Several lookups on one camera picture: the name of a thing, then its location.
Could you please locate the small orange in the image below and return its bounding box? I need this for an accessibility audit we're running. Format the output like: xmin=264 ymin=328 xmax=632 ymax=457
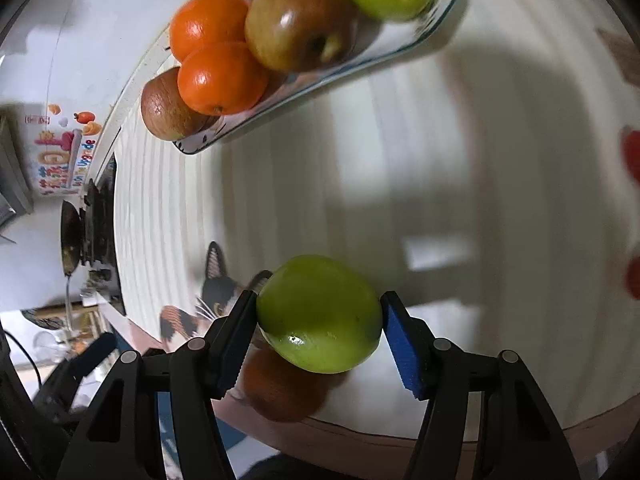
xmin=177 ymin=41 xmax=270 ymax=116

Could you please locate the brown apple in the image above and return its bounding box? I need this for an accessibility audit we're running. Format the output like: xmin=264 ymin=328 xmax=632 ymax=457
xmin=245 ymin=0 xmax=359 ymax=73
xmin=140 ymin=67 xmax=217 ymax=141

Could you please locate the black range hood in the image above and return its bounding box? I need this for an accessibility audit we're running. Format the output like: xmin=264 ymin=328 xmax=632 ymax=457
xmin=0 ymin=117 xmax=34 ymax=228

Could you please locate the oval floral ceramic plate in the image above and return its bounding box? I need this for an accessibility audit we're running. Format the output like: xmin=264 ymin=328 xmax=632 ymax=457
xmin=174 ymin=0 xmax=457 ymax=155

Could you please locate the green apple front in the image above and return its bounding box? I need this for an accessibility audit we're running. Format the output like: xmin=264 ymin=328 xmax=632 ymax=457
xmin=256 ymin=255 xmax=383 ymax=375

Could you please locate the cherry tomato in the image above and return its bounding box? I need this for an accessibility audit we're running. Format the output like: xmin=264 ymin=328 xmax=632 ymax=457
xmin=625 ymin=256 xmax=640 ymax=300
xmin=622 ymin=129 xmax=640 ymax=183

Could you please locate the colourful wall sticker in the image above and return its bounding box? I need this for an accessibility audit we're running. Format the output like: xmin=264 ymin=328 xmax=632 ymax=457
xmin=20 ymin=103 xmax=103 ymax=197

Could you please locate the dark red-orange tangerine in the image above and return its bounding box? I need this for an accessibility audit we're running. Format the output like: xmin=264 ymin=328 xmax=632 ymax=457
xmin=241 ymin=347 xmax=348 ymax=422

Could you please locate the black gas stove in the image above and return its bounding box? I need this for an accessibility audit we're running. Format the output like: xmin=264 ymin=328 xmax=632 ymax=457
xmin=82 ymin=155 xmax=126 ymax=315

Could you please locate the small brown card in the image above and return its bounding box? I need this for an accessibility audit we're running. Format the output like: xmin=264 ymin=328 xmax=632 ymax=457
xmin=597 ymin=28 xmax=640 ymax=88

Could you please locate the large orange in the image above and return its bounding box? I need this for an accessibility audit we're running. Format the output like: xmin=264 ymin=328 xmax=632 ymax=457
xmin=169 ymin=0 xmax=250 ymax=62

